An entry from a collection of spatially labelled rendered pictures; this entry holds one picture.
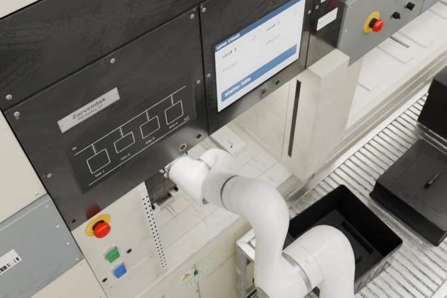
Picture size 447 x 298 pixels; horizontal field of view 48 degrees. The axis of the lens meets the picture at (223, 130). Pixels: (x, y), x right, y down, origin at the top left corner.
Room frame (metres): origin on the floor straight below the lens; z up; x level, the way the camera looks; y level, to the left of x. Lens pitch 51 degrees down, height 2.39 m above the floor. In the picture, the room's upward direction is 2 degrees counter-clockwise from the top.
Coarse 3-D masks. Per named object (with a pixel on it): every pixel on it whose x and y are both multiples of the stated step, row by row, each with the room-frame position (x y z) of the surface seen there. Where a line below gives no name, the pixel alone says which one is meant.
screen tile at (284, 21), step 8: (296, 8) 0.96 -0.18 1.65; (288, 16) 0.94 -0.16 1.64; (296, 16) 0.96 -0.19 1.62; (272, 24) 0.91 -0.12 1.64; (280, 24) 0.92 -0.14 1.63; (288, 24) 0.94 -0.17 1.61; (296, 24) 0.96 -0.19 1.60; (264, 32) 0.89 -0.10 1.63; (272, 32) 0.91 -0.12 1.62; (296, 32) 0.96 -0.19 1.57; (264, 40) 0.89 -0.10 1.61; (280, 40) 0.93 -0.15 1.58; (288, 40) 0.95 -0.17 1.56; (264, 48) 0.89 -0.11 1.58; (272, 48) 0.91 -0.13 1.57; (280, 48) 0.93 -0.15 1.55; (264, 56) 0.89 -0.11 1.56
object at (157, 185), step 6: (156, 174) 0.88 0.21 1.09; (162, 174) 0.89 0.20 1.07; (150, 180) 0.86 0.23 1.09; (156, 180) 0.88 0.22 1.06; (162, 180) 0.89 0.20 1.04; (168, 180) 0.91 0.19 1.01; (150, 186) 0.86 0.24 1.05; (156, 186) 0.88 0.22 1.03; (162, 186) 0.89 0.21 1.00; (168, 186) 0.91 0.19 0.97; (174, 186) 0.93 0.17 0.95; (150, 192) 0.86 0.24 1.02; (156, 192) 0.88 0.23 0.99; (162, 192) 0.89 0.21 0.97; (150, 198) 0.86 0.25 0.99; (156, 198) 0.87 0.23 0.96
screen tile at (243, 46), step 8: (256, 32) 0.87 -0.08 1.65; (248, 40) 0.86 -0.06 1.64; (232, 48) 0.83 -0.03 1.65; (240, 48) 0.84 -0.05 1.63; (248, 48) 0.86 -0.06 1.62; (256, 48) 0.88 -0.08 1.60; (224, 56) 0.81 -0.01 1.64; (232, 56) 0.83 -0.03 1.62; (240, 56) 0.84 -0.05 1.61; (256, 56) 0.88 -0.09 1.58; (224, 64) 0.81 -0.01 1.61; (240, 64) 0.84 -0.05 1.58; (248, 64) 0.86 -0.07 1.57; (256, 64) 0.88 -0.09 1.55; (232, 72) 0.83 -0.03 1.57; (240, 72) 0.84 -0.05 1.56; (224, 80) 0.81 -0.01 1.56; (232, 80) 0.83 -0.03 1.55
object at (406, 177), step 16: (416, 144) 1.12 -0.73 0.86; (400, 160) 1.05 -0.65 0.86; (416, 160) 1.05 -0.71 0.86; (432, 160) 1.05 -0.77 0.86; (384, 176) 0.99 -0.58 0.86; (400, 176) 0.98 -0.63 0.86; (416, 176) 0.98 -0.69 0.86; (432, 176) 0.98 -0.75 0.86; (384, 192) 0.93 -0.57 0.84; (400, 192) 0.92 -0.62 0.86; (416, 192) 0.91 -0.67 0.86; (432, 192) 0.91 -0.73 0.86; (400, 208) 0.88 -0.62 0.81; (416, 208) 0.85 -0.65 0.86; (432, 208) 0.85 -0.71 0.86; (416, 224) 0.82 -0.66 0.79; (432, 224) 0.79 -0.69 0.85; (432, 240) 0.77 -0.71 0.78
